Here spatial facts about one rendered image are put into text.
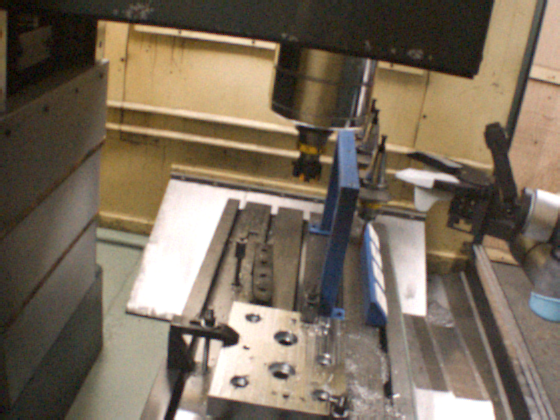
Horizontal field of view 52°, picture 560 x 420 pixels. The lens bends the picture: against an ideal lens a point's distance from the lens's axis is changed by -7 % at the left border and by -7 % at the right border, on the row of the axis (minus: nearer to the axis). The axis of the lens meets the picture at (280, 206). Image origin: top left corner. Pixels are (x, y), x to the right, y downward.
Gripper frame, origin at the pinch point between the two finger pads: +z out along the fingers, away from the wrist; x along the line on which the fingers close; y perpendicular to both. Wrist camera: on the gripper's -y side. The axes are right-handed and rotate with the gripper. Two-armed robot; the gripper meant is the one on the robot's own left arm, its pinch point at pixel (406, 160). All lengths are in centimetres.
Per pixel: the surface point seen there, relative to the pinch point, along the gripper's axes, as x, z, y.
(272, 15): -14.1, 20.6, -18.7
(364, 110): -2.3, 7.8, -6.4
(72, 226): -4, 58, 30
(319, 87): -7.7, 14.0, -9.3
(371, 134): 53, 14, 13
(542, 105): 282, -52, 31
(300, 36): -13.0, 16.6, -16.6
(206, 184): 88, 69, 56
